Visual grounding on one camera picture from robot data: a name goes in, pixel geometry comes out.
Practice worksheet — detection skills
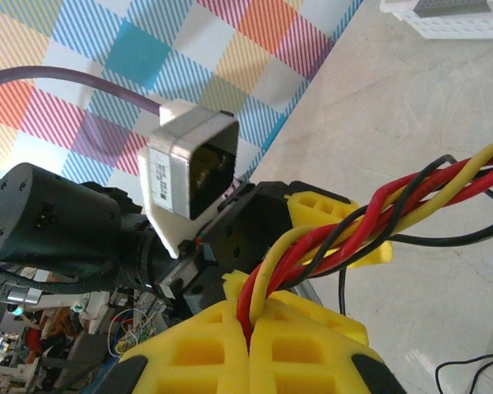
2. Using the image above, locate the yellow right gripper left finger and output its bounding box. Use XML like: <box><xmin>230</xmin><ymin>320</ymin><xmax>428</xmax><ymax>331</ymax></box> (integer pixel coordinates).
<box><xmin>94</xmin><ymin>270</ymin><xmax>252</xmax><ymax>394</ymax></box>

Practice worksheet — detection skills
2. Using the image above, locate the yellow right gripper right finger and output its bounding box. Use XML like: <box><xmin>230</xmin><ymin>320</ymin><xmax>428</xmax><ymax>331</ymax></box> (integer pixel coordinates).
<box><xmin>248</xmin><ymin>289</ymin><xmax>408</xmax><ymax>394</ymax></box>

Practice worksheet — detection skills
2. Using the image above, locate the yellow cable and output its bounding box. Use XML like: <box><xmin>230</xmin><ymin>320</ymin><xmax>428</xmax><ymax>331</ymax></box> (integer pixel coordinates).
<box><xmin>248</xmin><ymin>139</ymin><xmax>493</xmax><ymax>325</ymax></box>

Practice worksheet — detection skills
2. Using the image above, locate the red cable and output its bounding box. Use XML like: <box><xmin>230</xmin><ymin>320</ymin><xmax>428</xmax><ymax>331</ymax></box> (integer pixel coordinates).
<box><xmin>237</xmin><ymin>158</ymin><xmax>493</xmax><ymax>333</ymax></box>
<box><xmin>266</xmin><ymin>163</ymin><xmax>493</xmax><ymax>288</ymax></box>

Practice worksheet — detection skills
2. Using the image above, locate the thin black cable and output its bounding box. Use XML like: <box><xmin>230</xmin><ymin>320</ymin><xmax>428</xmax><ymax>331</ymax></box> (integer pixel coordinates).
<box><xmin>434</xmin><ymin>350</ymin><xmax>493</xmax><ymax>394</ymax></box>

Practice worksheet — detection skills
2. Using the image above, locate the background workbench clutter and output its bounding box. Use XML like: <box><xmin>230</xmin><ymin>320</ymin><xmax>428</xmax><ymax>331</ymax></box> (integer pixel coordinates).
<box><xmin>0</xmin><ymin>282</ymin><xmax>177</xmax><ymax>394</ymax></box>

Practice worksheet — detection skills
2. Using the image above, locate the white perforated plastic basket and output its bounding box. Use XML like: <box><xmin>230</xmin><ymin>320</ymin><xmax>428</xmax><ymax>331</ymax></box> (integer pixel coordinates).
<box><xmin>380</xmin><ymin>0</ymin><xmax>493</xmax><ymax>40</ymax></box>

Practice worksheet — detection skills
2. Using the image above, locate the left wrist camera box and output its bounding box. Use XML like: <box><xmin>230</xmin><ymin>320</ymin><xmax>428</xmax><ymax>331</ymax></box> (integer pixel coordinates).
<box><xmin>138</xmin><ymin>100</ymin><xmax>242</xmax><ymax>259</ymax></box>

